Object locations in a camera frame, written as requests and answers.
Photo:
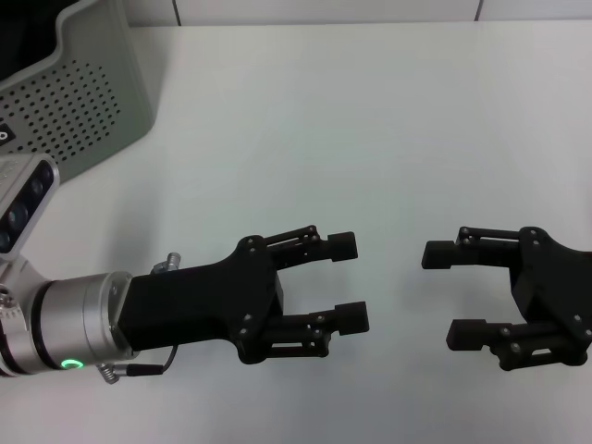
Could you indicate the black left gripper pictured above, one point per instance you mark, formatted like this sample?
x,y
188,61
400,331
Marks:
x,y
185,305

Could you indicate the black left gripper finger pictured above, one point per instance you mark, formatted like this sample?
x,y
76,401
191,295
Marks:
x,y
340,246
351,319

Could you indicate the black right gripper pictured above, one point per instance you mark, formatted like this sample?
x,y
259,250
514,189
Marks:
x,y
559,287

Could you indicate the grey perforated storage box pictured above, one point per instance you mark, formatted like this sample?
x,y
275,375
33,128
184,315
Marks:
x,y
92,106

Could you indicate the silver angled connector plug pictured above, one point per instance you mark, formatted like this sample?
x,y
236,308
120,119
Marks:
x,y
167,263

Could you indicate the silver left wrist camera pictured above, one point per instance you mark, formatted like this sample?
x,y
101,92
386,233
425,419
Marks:
x,y
23,203

